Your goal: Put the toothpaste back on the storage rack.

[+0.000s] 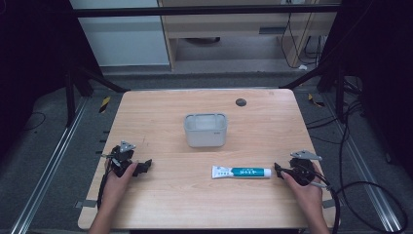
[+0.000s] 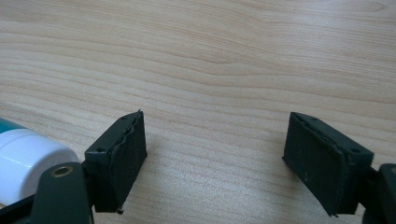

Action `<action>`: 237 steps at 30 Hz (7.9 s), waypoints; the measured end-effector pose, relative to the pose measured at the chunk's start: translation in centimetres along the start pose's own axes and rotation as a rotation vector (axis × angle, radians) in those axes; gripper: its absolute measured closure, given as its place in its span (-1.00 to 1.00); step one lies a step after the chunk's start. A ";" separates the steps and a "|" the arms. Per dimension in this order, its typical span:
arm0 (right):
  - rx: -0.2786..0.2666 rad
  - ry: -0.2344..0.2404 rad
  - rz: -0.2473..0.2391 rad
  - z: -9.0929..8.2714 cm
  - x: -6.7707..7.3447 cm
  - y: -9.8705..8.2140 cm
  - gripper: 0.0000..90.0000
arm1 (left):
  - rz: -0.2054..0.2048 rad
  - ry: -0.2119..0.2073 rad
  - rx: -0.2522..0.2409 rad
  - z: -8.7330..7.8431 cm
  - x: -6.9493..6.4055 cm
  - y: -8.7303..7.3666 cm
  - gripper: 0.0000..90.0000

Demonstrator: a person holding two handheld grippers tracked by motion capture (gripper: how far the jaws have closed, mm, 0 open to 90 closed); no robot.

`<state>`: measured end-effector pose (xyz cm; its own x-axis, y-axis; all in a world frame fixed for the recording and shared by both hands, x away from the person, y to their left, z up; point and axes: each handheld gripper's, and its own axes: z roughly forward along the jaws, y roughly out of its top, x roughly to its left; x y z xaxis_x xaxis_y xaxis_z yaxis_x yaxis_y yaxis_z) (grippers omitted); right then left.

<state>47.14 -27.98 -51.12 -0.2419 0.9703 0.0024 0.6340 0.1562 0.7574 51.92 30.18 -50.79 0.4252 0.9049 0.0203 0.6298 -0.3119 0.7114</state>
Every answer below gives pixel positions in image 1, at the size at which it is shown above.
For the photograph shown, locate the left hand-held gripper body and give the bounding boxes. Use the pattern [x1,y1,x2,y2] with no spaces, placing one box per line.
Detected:
[106,139,137,178]

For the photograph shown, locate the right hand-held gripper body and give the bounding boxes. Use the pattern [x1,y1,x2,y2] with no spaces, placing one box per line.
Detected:
[284,149,323,187]

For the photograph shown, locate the white and teal toothpaste tube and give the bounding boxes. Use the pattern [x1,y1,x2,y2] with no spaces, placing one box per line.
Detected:
[211,165,273,180]

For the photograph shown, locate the grey plastic container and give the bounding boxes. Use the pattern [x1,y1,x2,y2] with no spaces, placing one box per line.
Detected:
[183,112,229,149]

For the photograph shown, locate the person's right hand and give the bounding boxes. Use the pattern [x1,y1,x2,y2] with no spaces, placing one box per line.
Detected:
[280,165,326,210]

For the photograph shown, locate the person's left hand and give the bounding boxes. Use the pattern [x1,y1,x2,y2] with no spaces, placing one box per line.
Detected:
[99,161,139,210]

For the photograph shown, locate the yellow and black tape strip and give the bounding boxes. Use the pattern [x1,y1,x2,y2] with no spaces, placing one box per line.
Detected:
[307,93,326,108]
[98,96,112,114]

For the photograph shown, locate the black metal stand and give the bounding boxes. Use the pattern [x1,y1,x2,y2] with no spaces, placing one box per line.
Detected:
[280,60,348,124]
[63,64,131,129]

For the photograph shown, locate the white cabinet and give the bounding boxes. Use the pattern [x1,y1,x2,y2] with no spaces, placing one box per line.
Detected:
[69,0,170,68]

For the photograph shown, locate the black curtain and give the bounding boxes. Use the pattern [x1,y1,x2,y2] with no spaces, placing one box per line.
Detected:
[319,0,413,179]
[0,0,105,160]

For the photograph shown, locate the light wooden desk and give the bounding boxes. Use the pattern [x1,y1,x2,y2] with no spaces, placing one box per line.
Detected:
[158,0,342,70]

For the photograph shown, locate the black horizontal bar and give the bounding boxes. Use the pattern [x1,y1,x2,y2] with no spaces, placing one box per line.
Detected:
[72,4,341,18]

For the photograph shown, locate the left hand-held gripper black cable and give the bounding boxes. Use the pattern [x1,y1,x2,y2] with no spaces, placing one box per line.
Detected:
[96,167,113,210]

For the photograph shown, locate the silver metal floor rail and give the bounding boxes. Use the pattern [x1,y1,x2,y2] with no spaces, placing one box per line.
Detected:
[9,97,90,234]
[323,93,404,234]

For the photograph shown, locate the looped black floor cable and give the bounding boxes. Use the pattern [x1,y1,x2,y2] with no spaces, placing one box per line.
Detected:
[330,180,409,234]

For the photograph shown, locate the bundle of black floor cables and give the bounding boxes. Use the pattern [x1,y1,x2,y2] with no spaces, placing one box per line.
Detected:
[306,76,366,145]

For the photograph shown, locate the thin black floor cable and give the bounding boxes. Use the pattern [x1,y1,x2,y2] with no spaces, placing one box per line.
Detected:
[21,111,47,132]

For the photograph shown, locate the hanging black cables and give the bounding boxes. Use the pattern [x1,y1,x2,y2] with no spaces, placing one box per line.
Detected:
[280,12,323,70]

